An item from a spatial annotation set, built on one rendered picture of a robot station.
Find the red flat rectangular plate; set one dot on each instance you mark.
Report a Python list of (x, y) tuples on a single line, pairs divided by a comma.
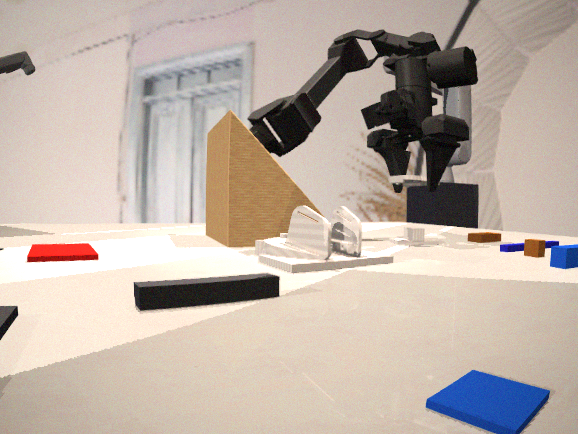
[(61, 252)]

